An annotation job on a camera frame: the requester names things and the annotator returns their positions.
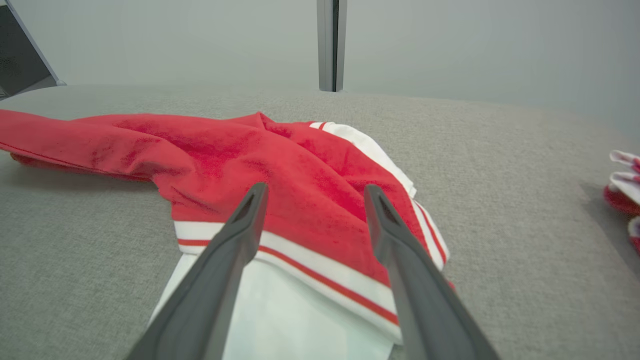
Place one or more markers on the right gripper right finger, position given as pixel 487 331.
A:
pixel 430 310

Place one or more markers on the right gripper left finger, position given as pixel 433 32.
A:
pixel 210 290

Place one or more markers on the red white-trimmed garment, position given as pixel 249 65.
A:
pixel 300 175

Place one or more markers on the red white towels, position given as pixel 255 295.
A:
pixel 622 197

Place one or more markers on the grey metal partition post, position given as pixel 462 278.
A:
pixel 327 45

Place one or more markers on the dark panel with grey frame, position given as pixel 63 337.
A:
pixel 17 55

